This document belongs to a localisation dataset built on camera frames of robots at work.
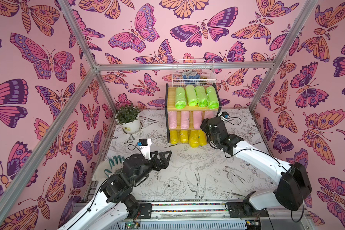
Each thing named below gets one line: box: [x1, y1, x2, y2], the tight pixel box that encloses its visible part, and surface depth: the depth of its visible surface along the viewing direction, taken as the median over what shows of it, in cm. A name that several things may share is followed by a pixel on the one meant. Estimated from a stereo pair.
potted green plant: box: [115, 103, 144, 135], surface depth 97 cm
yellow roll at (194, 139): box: [188, 129, 200, 149], surface depth 97 cm
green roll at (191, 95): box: [184, 84, 199, 107], surface depth 77 cm
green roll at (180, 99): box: [174, 87, 187, 110], surface depth 76 cm
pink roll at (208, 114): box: [204, 110, 214, 120], surface depth 91 cm
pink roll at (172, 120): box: [168, 111, 178, 129], surface depth 87 cm
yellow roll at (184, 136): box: [180, 129, 189, 144], surface depth 101 cm
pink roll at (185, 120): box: [180, 110, 190, 130], surface depth 88 cm
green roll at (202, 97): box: [195, 85, 208, 108], surface depth 76 cm
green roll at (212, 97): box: [205, 85, 219, 110], surface depth 75 cm
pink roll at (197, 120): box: [193, 110, 203, 130], surface depth 90 cm
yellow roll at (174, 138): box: [170, 130, 178, 145], surface depth 100 cm
